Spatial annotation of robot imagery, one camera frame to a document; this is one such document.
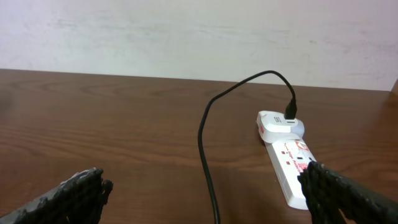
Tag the white power strip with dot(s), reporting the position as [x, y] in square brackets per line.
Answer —
[290, 157]

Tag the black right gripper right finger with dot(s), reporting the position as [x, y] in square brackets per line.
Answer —
[334, 198]

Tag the white USB charger adapter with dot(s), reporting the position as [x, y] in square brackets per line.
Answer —
[273, 127]

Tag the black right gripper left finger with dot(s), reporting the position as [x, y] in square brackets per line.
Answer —
[79, 199]

